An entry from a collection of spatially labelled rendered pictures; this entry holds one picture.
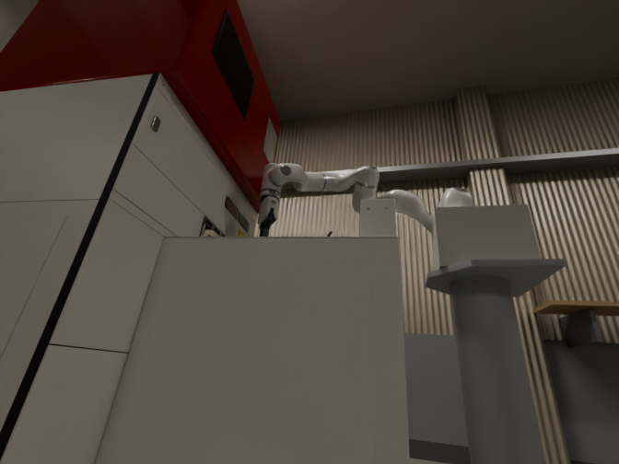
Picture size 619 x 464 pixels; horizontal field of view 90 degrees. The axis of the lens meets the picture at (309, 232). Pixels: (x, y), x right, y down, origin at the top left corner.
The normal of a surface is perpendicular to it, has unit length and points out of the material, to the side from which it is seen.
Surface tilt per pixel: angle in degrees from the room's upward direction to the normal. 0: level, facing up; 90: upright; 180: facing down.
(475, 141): 90
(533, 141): 90
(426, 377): 90
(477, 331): 90
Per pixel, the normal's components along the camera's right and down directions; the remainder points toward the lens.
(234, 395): -0.18, -0.43
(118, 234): 0.98, 0.00
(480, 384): -0.74, -0.33
